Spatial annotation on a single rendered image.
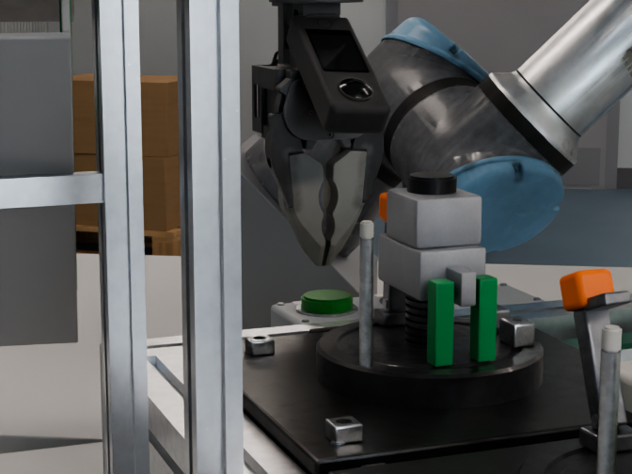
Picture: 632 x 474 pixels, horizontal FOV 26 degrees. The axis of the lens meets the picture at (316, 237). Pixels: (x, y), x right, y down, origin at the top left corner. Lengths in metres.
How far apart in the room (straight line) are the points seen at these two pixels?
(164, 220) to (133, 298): 5.07
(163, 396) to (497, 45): 7.15
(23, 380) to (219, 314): 0.70
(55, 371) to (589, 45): 0.56
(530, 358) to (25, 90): 0.34
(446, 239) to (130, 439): 0.22
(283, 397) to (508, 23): 7.17
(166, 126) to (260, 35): 2.43
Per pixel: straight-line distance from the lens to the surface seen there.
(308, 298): 1.04
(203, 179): 0.55
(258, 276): 1.35
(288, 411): 0.78
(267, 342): 0.89
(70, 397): 1.20
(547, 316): 1.05
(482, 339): 0.81
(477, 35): 7.94
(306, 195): 1.03
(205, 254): 0.55
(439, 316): 0.79
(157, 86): 5.75
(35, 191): 0.71
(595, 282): 0.67
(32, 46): 0.65
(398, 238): 0.83
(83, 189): 0.72
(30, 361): 1.31
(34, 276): 0.80
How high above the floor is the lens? 1.21
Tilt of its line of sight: 11 degrees down
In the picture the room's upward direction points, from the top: straight up
